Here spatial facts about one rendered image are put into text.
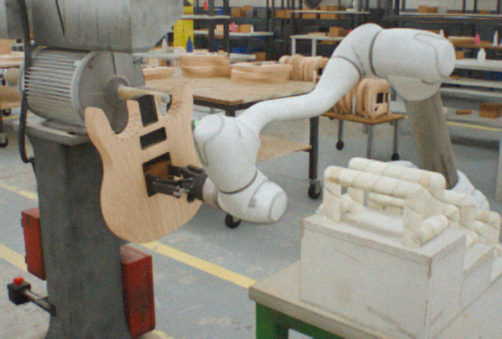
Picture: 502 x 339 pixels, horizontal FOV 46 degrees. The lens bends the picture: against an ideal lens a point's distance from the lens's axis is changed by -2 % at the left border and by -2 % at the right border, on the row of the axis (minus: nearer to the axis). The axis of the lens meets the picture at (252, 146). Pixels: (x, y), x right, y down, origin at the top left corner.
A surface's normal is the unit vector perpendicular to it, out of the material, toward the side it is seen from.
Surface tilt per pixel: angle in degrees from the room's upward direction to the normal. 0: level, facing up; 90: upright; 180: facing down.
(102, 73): 84
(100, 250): 90
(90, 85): 88
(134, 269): 90
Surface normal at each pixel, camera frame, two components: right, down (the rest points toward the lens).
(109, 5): -0.66, 0.18
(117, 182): 0.76, 0.14
